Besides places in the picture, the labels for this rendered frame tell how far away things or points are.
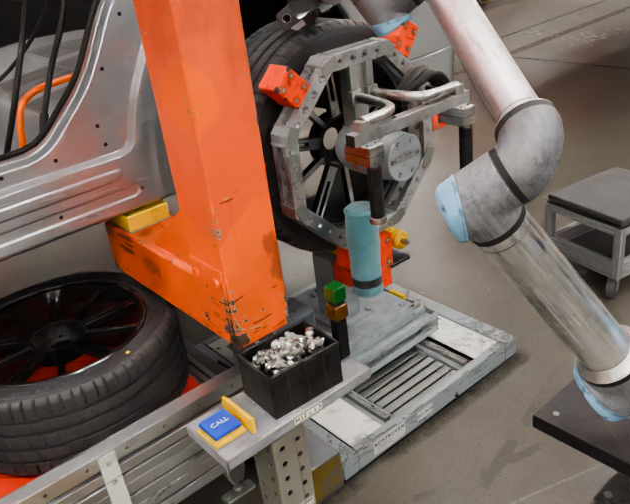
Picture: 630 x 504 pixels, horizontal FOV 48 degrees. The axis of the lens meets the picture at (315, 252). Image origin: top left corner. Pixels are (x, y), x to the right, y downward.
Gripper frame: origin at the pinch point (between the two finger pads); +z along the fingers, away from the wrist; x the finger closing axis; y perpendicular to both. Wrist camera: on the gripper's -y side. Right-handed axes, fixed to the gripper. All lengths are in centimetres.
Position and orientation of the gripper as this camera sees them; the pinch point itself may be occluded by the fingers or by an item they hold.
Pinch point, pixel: (288, 25)
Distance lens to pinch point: 195.7
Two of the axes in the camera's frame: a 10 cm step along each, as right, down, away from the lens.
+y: 7.0, -5.8, 4.1
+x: -5.7, -8.0, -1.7
